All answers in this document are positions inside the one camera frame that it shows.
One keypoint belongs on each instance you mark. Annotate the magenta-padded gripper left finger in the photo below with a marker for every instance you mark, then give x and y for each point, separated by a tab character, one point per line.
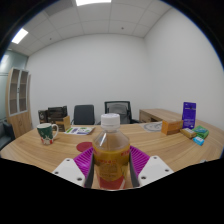
71	170

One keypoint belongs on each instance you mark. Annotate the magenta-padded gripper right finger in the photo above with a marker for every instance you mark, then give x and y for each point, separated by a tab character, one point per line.
151	170

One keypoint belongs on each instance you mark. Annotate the clear bottle with yellow drink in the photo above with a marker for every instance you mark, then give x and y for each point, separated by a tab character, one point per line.
111	156

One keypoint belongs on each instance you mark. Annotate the flat round red coaster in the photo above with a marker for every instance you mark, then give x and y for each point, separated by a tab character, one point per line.
83	146

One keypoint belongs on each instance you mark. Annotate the white leaflet with green print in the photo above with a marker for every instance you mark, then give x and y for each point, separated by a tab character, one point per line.
79	130

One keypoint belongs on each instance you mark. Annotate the white sheet with round print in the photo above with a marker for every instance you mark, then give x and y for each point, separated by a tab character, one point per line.
152	126

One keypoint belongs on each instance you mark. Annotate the green mug with red print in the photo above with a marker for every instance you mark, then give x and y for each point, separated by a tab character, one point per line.
46	133

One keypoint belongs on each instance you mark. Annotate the dark box with tan side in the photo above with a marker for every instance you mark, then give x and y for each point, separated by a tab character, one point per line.
65	124

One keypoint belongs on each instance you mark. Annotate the orange cardboard box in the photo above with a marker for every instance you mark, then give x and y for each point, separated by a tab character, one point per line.
171	127

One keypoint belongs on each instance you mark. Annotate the wooden side desk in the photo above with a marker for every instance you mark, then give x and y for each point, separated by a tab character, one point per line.
156	115

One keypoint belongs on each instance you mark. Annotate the small light blue box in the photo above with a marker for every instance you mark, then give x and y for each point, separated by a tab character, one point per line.
198	140

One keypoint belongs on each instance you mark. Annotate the dark grey office chair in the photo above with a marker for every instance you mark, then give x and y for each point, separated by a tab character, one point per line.
84	115

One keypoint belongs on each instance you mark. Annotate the black box with striped face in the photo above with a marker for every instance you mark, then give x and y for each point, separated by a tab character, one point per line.
57	112

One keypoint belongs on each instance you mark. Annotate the flat green box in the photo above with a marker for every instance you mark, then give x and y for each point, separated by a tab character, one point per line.
201	132

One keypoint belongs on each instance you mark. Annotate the black mesh office chair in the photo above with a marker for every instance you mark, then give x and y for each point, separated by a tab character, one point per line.
124	110

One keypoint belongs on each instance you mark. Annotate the tall purple box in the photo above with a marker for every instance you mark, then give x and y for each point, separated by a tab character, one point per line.
189	115

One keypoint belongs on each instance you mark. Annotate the tall wooden shelf cabinet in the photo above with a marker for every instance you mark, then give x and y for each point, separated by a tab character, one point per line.
20	125

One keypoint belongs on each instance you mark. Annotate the black leather sofa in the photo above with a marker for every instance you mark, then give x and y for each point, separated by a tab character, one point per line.
6	133

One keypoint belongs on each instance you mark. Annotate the small square ceiling light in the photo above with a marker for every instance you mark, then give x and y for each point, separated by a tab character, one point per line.
19	36

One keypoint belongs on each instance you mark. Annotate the grey ceiling air vent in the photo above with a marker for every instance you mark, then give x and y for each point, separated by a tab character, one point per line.
59	6

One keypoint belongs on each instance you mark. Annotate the large square ceiling light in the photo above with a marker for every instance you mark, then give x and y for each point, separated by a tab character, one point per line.
93	2

